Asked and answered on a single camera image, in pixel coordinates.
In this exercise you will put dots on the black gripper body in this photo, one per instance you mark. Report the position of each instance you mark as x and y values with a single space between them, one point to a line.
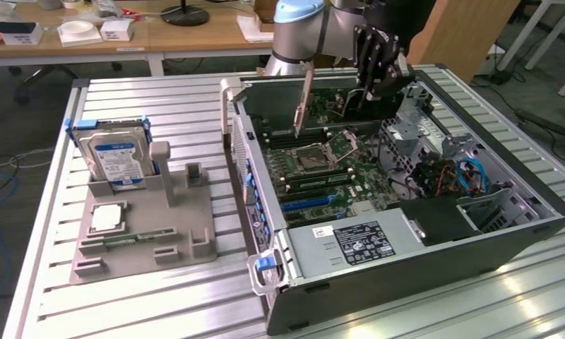
400 17

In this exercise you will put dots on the graphics card with metal bracket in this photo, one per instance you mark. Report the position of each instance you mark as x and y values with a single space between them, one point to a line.
329 106

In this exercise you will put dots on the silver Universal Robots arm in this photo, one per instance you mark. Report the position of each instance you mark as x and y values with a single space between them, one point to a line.
296 35

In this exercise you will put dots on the wooden cabinet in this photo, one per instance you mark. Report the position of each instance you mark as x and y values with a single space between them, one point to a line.
452 31

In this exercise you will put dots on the open socket cover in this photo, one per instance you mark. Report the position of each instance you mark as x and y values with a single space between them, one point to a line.
343 144

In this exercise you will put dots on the white paper stack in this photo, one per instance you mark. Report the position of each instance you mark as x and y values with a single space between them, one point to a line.
255 30

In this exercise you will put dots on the green motherboard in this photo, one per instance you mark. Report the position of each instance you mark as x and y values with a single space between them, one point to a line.
372 176

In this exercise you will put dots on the RAM stick with label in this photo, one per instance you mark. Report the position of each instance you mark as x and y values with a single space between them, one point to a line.
320 182

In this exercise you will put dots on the black stand foot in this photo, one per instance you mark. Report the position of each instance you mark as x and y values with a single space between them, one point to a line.
551 121

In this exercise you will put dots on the wooden desk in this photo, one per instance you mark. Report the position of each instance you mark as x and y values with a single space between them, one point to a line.
193 39

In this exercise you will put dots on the black lamp base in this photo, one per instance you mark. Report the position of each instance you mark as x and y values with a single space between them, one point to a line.
184 16

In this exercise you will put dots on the blue expansion slot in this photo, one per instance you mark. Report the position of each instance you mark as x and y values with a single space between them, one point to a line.
305 203

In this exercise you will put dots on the grey disk bay cage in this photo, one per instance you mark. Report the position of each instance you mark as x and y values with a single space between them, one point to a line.
495 212

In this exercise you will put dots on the grey power supply unit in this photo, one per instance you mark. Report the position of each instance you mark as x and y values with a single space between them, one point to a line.
357 240

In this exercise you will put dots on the small white labelled box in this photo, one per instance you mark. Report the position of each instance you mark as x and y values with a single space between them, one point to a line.
116 30

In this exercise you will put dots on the black open PC case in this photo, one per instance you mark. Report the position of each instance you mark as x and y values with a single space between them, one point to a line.
405 275

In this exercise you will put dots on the hard disk with blue rails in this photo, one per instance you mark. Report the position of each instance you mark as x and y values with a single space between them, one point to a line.
114 159

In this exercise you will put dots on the white tape roll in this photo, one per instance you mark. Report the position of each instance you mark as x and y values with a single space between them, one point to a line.
70 3

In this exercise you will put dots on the black chair base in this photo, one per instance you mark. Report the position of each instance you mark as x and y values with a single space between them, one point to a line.
42 72

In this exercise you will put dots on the silver CPU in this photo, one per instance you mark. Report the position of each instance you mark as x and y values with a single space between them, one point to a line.
105 219

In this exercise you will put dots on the green RAM stick bare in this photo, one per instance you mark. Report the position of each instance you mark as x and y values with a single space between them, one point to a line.
122 241

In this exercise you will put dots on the white box black top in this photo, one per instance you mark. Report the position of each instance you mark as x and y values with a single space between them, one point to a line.
22 33

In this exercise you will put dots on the grey parts rack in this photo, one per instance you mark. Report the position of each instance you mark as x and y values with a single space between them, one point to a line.
141 261

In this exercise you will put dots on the white table frame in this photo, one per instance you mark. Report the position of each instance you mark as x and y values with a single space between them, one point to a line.
517 42

